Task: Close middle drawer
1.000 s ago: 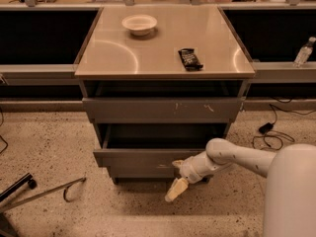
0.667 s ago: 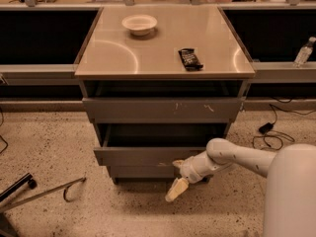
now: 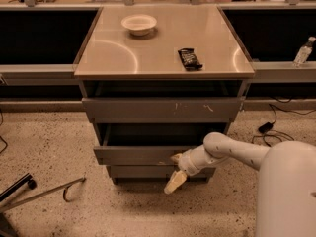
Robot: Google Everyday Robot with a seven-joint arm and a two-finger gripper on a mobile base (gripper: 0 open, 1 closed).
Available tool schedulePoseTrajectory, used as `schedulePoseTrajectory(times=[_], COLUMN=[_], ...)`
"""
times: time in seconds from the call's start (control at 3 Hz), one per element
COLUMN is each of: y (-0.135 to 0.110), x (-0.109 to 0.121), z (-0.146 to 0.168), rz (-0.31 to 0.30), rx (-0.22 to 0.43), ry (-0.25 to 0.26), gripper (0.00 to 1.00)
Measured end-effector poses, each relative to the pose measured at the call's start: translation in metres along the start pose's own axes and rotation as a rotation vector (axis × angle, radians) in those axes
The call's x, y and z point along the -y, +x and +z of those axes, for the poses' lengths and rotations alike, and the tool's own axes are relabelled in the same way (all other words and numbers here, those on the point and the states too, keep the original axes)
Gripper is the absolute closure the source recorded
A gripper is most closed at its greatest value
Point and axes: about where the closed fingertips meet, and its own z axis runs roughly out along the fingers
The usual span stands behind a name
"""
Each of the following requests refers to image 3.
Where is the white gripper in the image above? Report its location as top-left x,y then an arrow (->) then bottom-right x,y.
164,146 -> 211,195

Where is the grey drawer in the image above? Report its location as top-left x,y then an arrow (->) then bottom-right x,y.
94,123 -> 227,166
82,80 -> 244,123
106,164 -> 217,180

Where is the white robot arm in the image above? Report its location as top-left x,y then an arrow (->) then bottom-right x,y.
164,132 -> 316,237

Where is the grey bottom drawer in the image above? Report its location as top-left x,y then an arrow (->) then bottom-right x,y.
106,164 -> 217,180

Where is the grey drawer cabinet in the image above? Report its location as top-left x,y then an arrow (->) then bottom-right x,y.
75,5 -> 254,183

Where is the grey top drawer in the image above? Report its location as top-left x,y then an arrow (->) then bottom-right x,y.
82,80 -> 244,123

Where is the black snack packet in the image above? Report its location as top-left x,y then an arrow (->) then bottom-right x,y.
178,48 -> 203,71

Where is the white bowl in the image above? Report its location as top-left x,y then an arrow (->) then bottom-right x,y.
121,14 -> 157,37

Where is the metal stand with black wheel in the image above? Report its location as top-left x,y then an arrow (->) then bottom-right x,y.
0,172 -> 87,237

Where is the clear plastic water bottle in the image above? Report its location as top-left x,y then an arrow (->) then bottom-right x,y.
293,37 -> 316,67

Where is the black power adapter with cable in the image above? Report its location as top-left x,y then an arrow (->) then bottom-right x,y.
251,103 -> 316,147

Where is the black cable at left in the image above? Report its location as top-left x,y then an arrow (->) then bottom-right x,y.
0,107 -> 9,155

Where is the grey window rail frame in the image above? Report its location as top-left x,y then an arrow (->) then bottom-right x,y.
1,4 -> 315,84

